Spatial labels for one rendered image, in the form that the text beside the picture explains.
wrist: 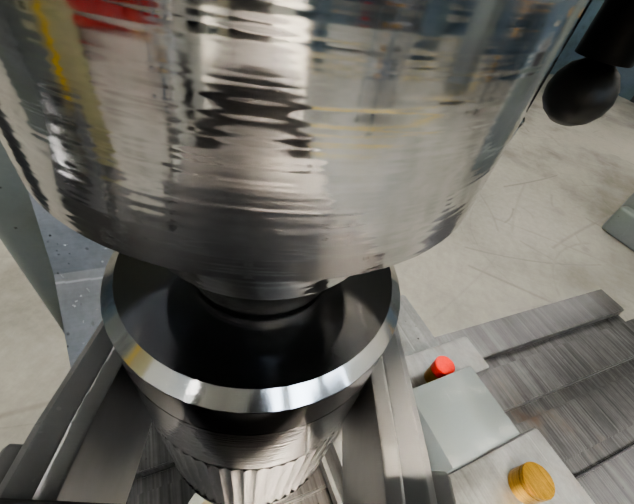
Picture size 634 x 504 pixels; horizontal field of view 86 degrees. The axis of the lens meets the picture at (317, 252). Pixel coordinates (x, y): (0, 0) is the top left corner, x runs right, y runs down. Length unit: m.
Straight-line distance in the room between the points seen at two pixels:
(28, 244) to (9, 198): 0.07
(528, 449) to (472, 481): 0.06
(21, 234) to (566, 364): 0.72
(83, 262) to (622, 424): 0.67
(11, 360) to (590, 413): 1.66
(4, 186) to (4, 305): 1.38
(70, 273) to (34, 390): 1.12
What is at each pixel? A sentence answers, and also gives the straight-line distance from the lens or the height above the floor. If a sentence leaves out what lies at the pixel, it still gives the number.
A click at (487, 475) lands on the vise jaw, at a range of 0.31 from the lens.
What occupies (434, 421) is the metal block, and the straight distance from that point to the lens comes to 0.27.
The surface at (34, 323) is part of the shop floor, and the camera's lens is 1.76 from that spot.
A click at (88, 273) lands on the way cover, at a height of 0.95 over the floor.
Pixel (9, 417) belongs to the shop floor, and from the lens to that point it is 1.59.
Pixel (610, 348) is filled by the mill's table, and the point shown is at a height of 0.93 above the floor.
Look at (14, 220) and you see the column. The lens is 0.55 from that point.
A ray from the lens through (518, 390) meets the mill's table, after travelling 0.51.
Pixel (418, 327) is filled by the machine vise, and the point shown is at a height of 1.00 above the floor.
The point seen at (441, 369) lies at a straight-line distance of 0.30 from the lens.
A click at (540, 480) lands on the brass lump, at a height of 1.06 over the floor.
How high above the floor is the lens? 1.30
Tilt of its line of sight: 44 degrees down
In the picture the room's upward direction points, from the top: 12 degrees clockwise
